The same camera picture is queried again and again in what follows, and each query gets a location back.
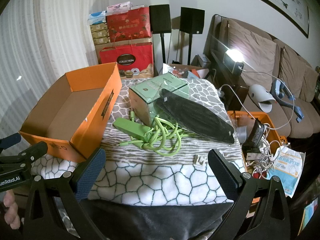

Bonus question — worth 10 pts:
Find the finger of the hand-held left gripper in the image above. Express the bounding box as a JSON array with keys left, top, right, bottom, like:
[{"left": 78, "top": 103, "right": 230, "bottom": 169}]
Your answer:
[
  {"left": 0, "top": 133, "right": 22, "bottom": 153},
  {"left": 0, "top": 141, "right": 48, "bottom": 171}
]

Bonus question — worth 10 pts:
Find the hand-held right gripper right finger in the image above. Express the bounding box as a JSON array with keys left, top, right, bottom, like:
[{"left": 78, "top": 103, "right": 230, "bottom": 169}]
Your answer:
[{"left": 207, "top": 148, "right": 292, "bottom": 240}]

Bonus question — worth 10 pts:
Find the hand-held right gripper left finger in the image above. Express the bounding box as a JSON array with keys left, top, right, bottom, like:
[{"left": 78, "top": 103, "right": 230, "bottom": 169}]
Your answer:
[{"left": 22, "top": 147, "right": 107, "bottom": 240}]

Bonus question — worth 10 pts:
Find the white plug adapter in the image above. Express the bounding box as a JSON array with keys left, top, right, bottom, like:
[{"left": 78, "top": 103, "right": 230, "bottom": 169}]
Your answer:
[{"left": 194, "top": 154, "right": 209, "bottom": 167}]

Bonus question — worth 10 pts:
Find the orange cardboard box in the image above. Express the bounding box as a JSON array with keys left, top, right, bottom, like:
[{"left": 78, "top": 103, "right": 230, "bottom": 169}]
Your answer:
[{"left": 19, "top": 62, "right": 122, "bottom": 163}]

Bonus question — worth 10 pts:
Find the green power bank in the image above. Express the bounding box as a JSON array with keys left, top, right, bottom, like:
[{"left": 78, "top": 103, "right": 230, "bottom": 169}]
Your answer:
[{"left": 113, "top": 118, "right": 152, "bottom": 140}]

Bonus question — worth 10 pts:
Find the black face mask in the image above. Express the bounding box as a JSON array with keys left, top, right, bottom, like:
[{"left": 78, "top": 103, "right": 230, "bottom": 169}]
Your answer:
[{"left": 150, "top": 81, "right": 237, "bottom": 145}]

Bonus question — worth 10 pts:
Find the person's left hand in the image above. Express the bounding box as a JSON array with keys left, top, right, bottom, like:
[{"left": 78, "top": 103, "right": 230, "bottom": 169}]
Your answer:
[{"left": 3, "top": 189, "right": 20, "bottom": 230}]

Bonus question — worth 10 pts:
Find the grey white patterned blanket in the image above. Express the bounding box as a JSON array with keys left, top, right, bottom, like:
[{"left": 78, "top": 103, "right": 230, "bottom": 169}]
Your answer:
[{"left": 29, "top": 77, "right": 248, "bottom": 207}]

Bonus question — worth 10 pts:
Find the white blue mask packet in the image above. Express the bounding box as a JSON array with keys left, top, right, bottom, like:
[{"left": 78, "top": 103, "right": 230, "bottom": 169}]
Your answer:
[{"left": 267, "top": 143, "right": 306, "bottom": 198}]

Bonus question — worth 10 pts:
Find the orange plastic basket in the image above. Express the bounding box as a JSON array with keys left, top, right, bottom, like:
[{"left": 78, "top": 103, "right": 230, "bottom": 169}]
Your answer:
[{"left": 226, "top": 111, "right": 291, "bottom": 203}]

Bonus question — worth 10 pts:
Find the brown sofa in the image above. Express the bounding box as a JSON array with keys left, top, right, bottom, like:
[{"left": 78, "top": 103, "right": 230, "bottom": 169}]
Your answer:
[{"left": 202, "top": 14, "right": 320, "bottom": 142}]

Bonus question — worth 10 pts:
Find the dark grey cloth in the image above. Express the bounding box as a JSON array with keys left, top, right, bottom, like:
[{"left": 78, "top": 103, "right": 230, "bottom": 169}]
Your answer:
[{"left": 54, "top": 197, "right": 235, "bottom": 240}]

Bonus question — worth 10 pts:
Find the mint green box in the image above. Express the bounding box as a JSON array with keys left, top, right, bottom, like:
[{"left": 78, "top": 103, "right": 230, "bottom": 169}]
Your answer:
[{"left": 129, "top": 74, "right": 191, "bottom": 128}]

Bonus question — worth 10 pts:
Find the colourful book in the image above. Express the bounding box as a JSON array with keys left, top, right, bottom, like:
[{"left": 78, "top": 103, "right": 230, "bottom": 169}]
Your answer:
[{"left": 298, "top": 199, "right": 318, "bottom": 236}]

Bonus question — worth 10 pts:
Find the blue neck massager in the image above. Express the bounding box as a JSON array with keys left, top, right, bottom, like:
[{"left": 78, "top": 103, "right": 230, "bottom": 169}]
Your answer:
[{"left": 270, "top": 78, "right": 305, "bottom": 123}]

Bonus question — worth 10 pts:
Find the cardboard box with clutter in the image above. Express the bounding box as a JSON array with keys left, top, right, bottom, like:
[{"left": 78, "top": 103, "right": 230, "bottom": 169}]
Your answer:
[{"left": 162, "top": 62, "right": 213, "bottom": 81}]

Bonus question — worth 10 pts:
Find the white curtain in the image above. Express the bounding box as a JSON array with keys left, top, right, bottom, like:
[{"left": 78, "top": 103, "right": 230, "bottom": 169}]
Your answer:
[{"left": 0, "top": 0, "right": 111, "bottom": 144}]

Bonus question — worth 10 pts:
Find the bright desk lamp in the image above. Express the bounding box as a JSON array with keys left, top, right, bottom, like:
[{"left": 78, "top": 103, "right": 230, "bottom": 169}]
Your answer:
[{"left": 222, "top": 49, "right": 245, "bottom": 75}]

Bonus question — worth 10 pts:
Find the red biscuit gift box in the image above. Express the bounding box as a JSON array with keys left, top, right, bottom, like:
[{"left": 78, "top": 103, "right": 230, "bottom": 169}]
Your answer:
[{"left": 99, "top": 41, "right": 154, "bottom": 79}]

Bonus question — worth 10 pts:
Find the brown sofa cushion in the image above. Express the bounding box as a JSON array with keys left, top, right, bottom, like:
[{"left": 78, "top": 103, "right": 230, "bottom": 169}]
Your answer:
[
  {"left": 226, "top": 19, "right": 277, "bottom": 82},
  {"left": 298, "top": 55, "right": 320, "bottom": 103},
  {"left": 274, "top": 39, "right": 314, "bottom": 98}
]

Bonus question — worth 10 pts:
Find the black speaker stand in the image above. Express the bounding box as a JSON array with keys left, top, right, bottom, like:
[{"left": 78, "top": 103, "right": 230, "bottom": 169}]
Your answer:
[
  {"left": 187, "top": 33, "right": 195, "bottom": 66},
  {"left": 159, "top": 33, "right": 167, "bottom": 64}
]

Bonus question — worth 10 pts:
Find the blue tissue pack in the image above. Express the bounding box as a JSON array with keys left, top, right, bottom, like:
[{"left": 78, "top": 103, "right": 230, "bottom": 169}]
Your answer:
[{"left": 87, "top": 11, "right": 108, "bottom": 26}]

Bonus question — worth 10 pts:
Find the red floral gift box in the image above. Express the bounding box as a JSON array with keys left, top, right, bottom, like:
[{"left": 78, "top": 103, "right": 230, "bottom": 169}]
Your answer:
[{"left": 105, "top": 6, "right": 153, "bottom": 41}]

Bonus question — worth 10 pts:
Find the black speaker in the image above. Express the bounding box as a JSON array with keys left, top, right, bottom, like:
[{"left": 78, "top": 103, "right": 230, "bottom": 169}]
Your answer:
[
  {"left": 180, "top": 7, "right": 206, "bottom": 34},
  {"left": 149, "top": 4, "right": 172, "bottom": 34}
]

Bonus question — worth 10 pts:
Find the pink white packet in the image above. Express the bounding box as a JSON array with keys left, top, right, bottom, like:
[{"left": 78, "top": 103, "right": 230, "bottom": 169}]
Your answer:
[{"left": 106, "top": 1, "right": 146, "bottom": 13}]

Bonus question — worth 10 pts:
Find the tangle of white cables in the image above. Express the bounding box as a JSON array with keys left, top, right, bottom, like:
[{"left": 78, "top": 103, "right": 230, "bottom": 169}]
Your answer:
[{"left": 246, "top": 127, "right": 283, "bottom": 178}]

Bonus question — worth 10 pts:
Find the green charging cable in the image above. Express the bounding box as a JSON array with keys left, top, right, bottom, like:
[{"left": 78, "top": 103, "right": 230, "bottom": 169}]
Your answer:
[{"left": 115, "top": 110, "right": 198, "bottom": 158}]

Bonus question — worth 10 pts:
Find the white power cable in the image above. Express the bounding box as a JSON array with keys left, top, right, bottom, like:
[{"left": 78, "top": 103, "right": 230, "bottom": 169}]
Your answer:
[{"left": 219, "top": 66, "right": 294, "bottom": 132}]

